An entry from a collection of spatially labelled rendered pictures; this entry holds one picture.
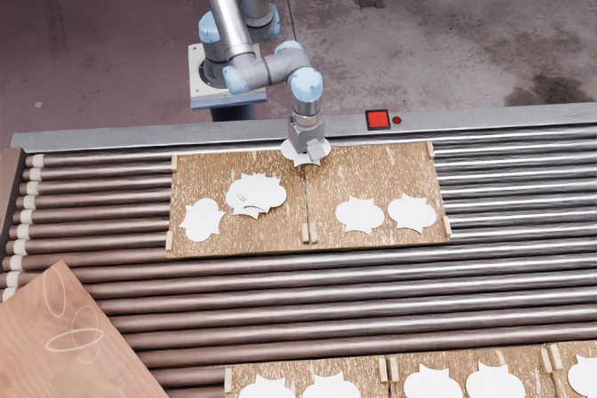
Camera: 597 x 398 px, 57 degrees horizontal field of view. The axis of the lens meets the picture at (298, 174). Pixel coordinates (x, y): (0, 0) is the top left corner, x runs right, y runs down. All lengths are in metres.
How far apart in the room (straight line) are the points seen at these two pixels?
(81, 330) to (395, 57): 2.42
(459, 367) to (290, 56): 0.91
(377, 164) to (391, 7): 2.01
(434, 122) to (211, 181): 0.77
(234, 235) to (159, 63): 1.90
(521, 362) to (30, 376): 1.22
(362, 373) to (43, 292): 0.84
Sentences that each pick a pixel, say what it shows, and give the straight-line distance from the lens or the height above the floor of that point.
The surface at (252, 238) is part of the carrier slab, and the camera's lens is 1.60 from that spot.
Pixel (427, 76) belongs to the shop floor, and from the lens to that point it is 3.27.
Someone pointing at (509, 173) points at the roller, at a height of 0.92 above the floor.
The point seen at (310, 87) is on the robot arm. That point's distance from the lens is 1.32.
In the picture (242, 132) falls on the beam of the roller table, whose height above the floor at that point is 0.92.
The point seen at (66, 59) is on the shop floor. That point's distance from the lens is 3.54.
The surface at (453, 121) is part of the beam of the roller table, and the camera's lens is 1.91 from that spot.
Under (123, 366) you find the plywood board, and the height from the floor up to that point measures 1.04.
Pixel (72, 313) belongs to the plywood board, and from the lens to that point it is 1.52.
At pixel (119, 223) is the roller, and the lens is 1.72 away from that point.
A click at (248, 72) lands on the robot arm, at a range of 1.39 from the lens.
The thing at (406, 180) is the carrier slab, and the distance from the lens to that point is 1.72.
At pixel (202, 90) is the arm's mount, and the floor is 0.90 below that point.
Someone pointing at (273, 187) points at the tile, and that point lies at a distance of 1.64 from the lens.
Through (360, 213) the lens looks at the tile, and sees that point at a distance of 1.63.
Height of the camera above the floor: 2.39
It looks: 59 degrees down
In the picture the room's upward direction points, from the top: straight up
